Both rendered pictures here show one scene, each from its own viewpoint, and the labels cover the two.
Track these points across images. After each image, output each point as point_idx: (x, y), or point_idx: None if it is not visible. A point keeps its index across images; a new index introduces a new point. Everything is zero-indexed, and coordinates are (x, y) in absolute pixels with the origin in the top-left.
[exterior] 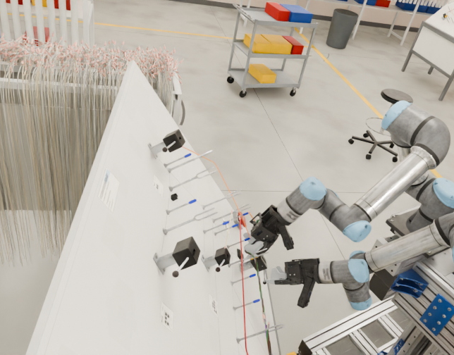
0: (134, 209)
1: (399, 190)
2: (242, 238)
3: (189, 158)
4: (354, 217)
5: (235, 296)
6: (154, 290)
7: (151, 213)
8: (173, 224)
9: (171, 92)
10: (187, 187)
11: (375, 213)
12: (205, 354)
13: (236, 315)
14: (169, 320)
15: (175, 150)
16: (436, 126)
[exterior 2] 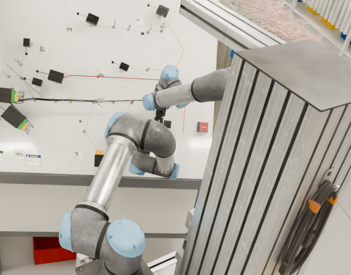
0: (107, 3)
1: (171, 92)
2: (191, 135)
3: (198, 55)
4: (153, 92)
5: (124, 107)
6: (77, 20)
7: (116, 16)
8: (125, 35)
9: None
10: (167, 51)
11: (157, 96)
12: (68, 62)
13: (110, 105)
14: (70, 31)
15: (187, 38)
16: (216, 70)
